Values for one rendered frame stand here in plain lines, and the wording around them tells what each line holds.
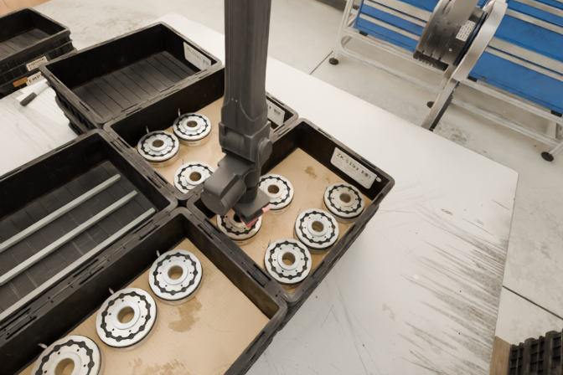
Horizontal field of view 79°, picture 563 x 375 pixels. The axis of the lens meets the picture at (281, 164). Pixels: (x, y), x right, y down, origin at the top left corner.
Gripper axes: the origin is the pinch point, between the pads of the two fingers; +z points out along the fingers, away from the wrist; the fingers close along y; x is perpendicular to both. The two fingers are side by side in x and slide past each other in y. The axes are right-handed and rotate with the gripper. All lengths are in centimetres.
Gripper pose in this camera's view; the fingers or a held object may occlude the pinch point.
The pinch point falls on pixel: (241, 214)
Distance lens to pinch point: 78.6
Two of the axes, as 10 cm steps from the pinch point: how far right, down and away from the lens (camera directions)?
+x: 7.2, -4.7, 5.1
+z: -1.4, 6.2, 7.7
